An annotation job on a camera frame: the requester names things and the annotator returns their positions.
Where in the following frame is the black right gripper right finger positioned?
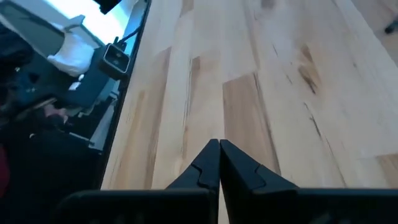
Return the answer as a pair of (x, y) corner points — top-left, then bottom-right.
(220, 139), (398, 224)

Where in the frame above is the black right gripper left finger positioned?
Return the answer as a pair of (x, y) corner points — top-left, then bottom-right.
(52, 138), (221, 224)

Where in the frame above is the person's hand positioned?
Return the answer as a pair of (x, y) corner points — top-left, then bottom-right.
(42, 104), (70, 124)

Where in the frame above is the white crumpled cloth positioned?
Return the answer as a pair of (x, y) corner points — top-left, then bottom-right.
(46, 14), (96, 78)

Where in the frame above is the black aluminium table frame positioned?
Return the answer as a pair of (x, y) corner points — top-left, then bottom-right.
(91, 0), (153, 191)

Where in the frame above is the black table-level camera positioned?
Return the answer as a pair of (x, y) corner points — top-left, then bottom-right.
(98, 42), (132, 81)

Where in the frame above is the black camera cable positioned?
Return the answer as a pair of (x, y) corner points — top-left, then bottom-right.
(115, 0), (149, 46)

